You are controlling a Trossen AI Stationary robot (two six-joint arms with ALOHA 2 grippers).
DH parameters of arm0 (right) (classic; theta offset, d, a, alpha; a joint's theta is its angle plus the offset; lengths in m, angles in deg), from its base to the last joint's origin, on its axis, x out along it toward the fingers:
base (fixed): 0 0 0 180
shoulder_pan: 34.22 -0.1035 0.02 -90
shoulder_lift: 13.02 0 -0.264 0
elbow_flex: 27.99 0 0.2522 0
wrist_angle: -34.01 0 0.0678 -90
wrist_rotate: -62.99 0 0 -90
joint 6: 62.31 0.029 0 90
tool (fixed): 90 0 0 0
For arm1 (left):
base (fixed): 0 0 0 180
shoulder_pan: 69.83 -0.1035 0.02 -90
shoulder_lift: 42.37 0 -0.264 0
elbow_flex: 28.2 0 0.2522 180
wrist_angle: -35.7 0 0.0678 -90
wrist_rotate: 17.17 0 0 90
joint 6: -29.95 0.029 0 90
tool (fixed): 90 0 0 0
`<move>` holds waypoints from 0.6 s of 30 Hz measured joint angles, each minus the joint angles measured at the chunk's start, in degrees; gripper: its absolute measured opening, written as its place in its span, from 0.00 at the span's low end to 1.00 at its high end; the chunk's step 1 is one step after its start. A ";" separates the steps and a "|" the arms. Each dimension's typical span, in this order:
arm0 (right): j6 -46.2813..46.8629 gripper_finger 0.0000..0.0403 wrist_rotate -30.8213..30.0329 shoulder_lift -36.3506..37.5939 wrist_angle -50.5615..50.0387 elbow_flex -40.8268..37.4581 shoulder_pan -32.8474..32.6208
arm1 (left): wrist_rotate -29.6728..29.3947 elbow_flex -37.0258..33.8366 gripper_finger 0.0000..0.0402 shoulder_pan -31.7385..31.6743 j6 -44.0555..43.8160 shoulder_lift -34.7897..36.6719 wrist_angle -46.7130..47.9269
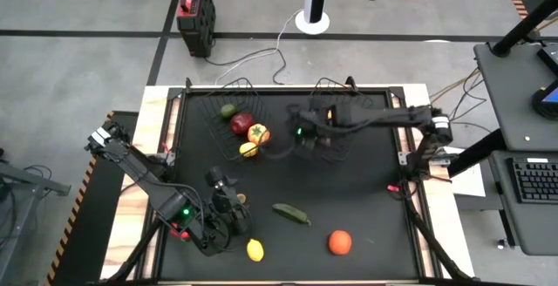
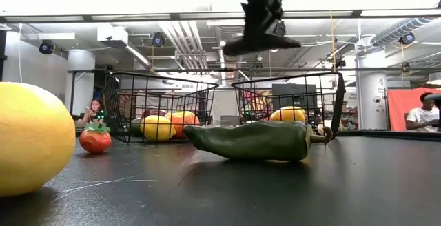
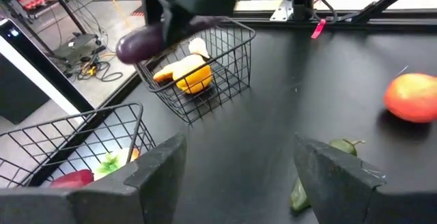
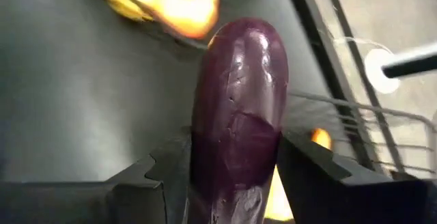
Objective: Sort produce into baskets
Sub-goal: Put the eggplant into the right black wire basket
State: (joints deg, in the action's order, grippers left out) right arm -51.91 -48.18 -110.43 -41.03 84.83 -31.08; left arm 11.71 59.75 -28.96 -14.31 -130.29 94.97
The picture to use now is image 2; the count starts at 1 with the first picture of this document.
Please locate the white ceiling box unit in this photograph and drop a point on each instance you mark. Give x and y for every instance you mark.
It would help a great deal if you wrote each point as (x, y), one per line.
(112, 34)

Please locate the round yellow citrus fruit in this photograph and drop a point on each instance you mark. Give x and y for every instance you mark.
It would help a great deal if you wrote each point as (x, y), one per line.
(31, 140)

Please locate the green fruit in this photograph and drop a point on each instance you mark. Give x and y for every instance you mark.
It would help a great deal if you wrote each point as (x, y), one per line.
(135, 127)

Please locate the dark monitor screen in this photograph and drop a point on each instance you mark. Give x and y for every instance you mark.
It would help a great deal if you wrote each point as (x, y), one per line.
(293, 95)

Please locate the ribbed metal ceiling duct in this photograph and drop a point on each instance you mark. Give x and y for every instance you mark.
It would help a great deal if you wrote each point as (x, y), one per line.
(231, 64)

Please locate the orange peach with leaves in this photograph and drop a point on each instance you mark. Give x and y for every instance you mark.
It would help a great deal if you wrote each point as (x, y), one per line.
(184, 121)

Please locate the green chili pepper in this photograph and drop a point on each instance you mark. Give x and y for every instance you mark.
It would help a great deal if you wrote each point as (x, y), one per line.
(248, 140)

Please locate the yellow lemon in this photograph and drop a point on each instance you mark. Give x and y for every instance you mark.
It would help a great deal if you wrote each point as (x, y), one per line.
(155, 129)

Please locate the red-orange cloth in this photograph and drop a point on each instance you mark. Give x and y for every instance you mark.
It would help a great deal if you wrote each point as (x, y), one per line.
(399, 105)

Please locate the person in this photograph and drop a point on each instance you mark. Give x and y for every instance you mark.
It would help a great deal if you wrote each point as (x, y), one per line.
(422, 115)
(94, 110)

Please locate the silver corrugated air duct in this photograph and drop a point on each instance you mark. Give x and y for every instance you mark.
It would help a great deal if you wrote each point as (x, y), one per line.
(399, 29)

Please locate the red tomato green calyx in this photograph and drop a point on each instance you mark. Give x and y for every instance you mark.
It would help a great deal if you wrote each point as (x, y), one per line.
(94, 141)

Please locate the white round column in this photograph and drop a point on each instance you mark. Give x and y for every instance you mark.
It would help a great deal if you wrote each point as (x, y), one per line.
(81, 81)
(372, 98)

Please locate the long white light fixture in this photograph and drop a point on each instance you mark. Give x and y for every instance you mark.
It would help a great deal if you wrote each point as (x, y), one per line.
(138, 55)

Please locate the black horizontal bar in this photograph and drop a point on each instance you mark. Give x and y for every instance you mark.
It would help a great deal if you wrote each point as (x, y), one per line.
(303, 69)

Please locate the black overhead frame beam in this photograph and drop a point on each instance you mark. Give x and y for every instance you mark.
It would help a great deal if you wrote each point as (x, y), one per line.
(87, 17)

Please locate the yellow bell pepper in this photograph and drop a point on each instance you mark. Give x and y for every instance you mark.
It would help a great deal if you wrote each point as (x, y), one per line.
(287, 115)

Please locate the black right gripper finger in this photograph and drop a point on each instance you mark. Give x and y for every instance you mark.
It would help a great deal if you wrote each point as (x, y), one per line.
(280, 42)
(255, 29)

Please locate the red apple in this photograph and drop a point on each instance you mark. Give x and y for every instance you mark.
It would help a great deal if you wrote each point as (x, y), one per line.
(155, 112)

